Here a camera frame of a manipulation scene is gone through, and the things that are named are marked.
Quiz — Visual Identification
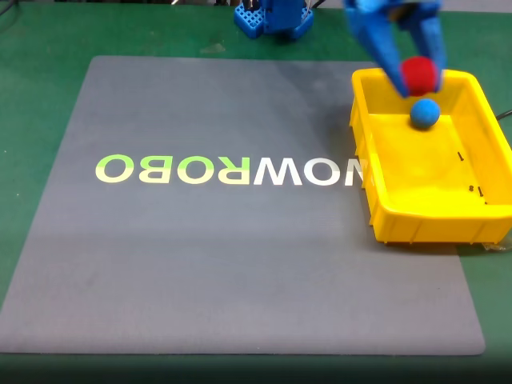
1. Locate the red ball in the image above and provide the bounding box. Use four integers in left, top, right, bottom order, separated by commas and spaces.
401, 55, 437, 98

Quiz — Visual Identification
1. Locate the blue ball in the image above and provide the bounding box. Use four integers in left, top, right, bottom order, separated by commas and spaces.
409, 98, 442, 130

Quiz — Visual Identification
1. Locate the yellow plastic bin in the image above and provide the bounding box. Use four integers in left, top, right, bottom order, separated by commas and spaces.
349, 67, 512, 245

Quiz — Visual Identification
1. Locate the grey mat with lettering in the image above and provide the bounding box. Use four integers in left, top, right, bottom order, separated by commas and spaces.
0, 54, 487, 356

